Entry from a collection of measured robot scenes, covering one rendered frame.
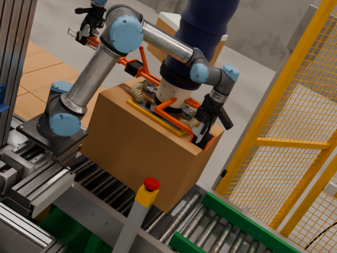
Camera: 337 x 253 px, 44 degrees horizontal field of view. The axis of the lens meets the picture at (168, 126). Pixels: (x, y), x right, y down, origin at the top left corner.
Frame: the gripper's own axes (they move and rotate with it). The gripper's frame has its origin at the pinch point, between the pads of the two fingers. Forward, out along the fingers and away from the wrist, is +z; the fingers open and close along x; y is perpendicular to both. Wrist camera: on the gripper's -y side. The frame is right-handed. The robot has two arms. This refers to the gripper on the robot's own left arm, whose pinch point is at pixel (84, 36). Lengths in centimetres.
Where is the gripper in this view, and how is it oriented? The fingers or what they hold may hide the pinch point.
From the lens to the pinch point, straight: 239.7
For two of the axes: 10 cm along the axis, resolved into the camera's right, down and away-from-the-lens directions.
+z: -3.6, 7.9, 4.9
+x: 4.6, -3.0, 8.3
